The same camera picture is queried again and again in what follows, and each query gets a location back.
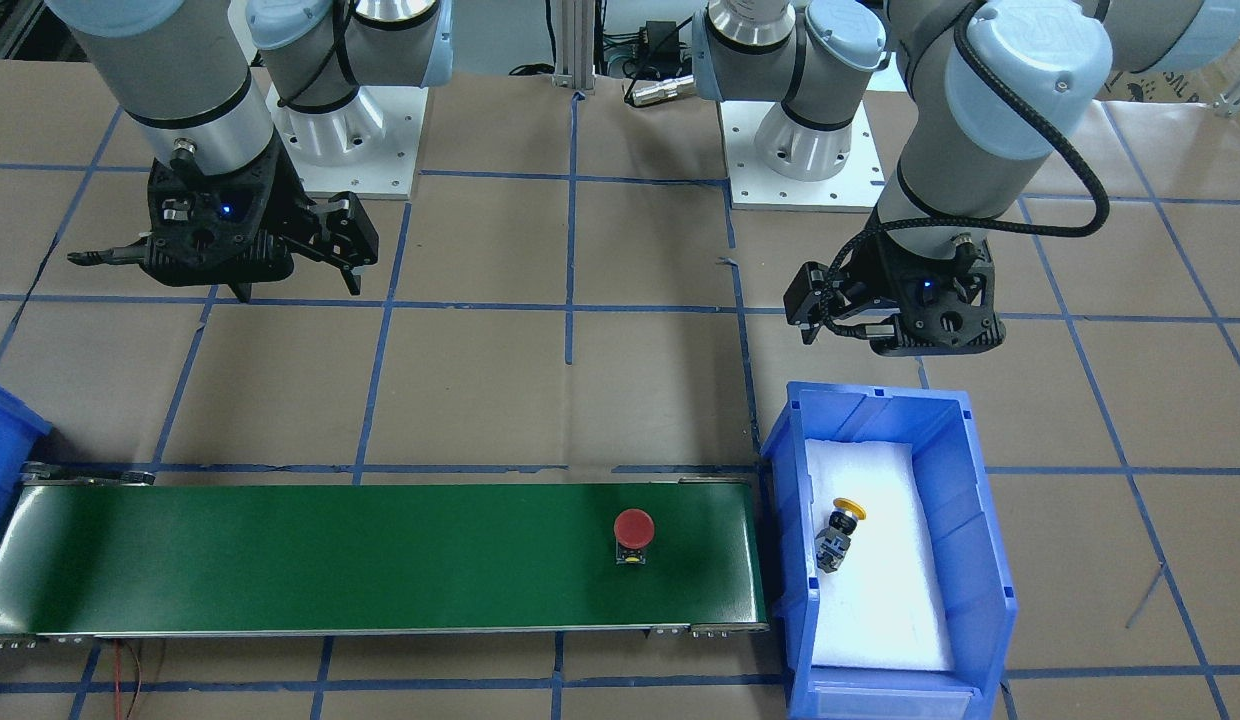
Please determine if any blue plastic bin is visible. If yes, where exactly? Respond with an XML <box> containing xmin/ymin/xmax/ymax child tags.
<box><xmin>0</xmin><ymin>387</ymin><xmax>52</xmax><ymax>542</ymax></box>
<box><xmin>763</xmin><ymin>382</ymin><xmax>1017</xmax><ymax>719</ymax></box>

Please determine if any yellow push button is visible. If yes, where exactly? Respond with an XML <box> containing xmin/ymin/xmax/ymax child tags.
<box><xmin>815</xmin><ymin>497</ymin><xmax>867</xmax><ymax>573</ymax></box>

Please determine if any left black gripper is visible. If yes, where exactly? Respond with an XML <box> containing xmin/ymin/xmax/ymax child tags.
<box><xmin>830</xmin><ymin>233</ymin><xmax>1007</xmax><ymax>357</ymax></box>

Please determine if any green conveyor belt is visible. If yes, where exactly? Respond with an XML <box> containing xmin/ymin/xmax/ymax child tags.
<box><xmin>0</xmin><ymin>480</ymin><xmax>768</xmax><ymax>641</ymax></box>

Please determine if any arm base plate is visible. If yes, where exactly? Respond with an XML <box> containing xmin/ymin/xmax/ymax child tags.
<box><xmin>719</xmin><ymin>102</ymin><xmax>887</xmax><ymax>213</ymax></box>
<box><xmin>267</xmin><ymin>86</ymin><xmax>429</xmax><ymax>200</ymax></box>

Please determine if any cardboard box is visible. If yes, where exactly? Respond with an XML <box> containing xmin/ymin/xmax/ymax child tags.
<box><xmin>1096</xmin><ymin>41</ymin><xmax>1240</xmax><ymax>105</ymax></box>

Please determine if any aluminium frame post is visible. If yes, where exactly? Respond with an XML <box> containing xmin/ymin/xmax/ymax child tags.
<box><xmin>551</xmin><ymin>1</ymin><xmax>601</xmax><ymax>95</ymax></box>

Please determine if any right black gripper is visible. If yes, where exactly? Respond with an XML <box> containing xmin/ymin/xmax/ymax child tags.
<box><xmin>140</xmin><ymin>138</ymin><xmax>379</xmax><ymax>304</ymax></box>

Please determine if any black power adapter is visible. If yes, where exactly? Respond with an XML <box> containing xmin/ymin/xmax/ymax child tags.
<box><xmin>635</xmin><ymin>20</ymin><xmax>684</xmax><ymax>63</ymax></box>

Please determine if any red mushroom push button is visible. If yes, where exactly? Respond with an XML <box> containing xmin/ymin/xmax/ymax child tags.
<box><xmin>614</xmin><ymin>509</ymin><xmax>656</xmax><ymax>565</ymax></box>

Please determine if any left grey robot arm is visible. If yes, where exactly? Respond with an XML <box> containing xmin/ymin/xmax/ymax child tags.
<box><xmin>692</xmin><ymin>1</ymin><xmax>1240</xmax><ymax>357</ymax></box>

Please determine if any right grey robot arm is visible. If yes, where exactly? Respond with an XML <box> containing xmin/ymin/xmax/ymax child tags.
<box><xmin>48</xmin><ymin>1</ymin><xmax>454</xmax><ymax>302</ymax></box>

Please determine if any white foam pad bin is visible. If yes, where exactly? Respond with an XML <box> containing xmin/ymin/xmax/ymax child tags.
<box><xmin>806</xmin><ymin>439</ymin><xmax>954</xmax><ymax>673</ymax></box>

